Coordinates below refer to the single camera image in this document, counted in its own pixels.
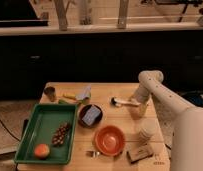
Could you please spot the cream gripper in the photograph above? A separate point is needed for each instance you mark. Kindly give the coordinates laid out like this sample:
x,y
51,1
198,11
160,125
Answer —
x,y
137,110

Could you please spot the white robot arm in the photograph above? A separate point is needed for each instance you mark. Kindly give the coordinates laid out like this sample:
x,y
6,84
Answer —
x,y
187,141

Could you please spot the red bowl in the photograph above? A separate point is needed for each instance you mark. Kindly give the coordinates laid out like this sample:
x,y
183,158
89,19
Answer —
x,y
109,140

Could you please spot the dark brown bowl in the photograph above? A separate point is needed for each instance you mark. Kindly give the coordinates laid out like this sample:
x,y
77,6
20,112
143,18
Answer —
x,y
83,111

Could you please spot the white paper cup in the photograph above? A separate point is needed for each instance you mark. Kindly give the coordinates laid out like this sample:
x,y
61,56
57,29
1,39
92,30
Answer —
x,y
148,129

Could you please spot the wooden table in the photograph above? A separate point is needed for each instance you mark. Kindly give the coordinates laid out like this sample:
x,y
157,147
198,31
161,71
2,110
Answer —
x,y
127,121

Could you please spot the brown block with black base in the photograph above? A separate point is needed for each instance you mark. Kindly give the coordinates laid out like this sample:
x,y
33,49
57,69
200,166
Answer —
x,y
139,153

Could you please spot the blue sponge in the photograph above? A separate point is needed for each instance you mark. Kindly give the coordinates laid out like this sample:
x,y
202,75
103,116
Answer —
x,y
90,116

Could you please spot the light blue cloth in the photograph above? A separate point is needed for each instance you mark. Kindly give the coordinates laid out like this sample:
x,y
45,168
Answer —
x,y
85,93

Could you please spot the metal fork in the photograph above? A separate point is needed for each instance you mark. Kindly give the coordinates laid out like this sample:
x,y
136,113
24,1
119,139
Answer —
x,y
93,153

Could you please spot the yellow banana toy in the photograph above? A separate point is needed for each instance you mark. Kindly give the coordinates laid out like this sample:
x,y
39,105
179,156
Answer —
x,y
70,96

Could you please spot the bunch of dark grapes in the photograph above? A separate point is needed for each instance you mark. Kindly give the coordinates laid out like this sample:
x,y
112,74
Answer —
x,y
60,134

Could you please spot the small dark metal cup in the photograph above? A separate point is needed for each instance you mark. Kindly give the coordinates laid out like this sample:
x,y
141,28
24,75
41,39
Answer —
x,y
50,93

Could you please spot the green plastic tray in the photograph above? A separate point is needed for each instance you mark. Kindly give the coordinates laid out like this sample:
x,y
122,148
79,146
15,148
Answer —
x,y
43,122

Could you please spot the orange peach fruit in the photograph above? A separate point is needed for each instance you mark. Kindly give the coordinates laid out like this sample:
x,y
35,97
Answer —
x,y
41,151

